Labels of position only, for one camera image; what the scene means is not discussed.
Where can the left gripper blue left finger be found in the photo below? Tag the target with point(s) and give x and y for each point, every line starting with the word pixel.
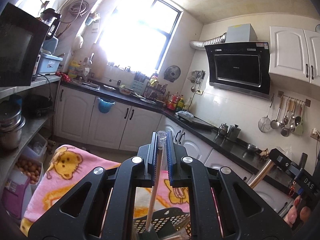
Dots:
pixel 152 153

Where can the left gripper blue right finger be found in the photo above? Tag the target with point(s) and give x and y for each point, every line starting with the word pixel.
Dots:
pixel 171 157

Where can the chopsticks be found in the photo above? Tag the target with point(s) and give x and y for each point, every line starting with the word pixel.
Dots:
pixel 160 147

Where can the person's right hand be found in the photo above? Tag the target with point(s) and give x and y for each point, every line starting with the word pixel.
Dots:
pixel 293 213

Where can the steel kettle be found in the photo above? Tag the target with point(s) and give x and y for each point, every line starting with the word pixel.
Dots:
pixel 223 130

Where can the dark green utensil basket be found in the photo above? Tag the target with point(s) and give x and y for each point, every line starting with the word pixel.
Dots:
pixel 169 223

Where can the steel ladle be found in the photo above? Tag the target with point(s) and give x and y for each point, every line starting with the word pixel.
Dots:
pixel 275 123

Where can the blue plastic hanging bin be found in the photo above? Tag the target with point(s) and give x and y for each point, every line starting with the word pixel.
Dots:
pixel 105 106

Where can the pink cartoon bear blanket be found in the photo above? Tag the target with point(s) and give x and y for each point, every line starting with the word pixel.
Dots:
pixel 69 165

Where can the black range hood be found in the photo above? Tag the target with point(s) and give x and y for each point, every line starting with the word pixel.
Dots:
pixel 241 67

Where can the white upper cabinet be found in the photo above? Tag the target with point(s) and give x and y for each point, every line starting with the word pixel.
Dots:
pixel 294 54

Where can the light blue storage box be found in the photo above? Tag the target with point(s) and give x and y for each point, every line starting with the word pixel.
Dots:
pixel 48 64

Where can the stainless steel pot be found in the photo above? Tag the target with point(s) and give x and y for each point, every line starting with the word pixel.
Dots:
pixel 12 122

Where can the black microwave oven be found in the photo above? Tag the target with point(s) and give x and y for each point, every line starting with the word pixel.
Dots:
pixel 22 36

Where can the wire mesh skimmer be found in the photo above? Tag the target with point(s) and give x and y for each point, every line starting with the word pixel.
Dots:
pixel 264 123

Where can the silver exhaust duct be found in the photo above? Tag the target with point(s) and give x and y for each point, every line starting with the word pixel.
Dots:
pixel 200 45

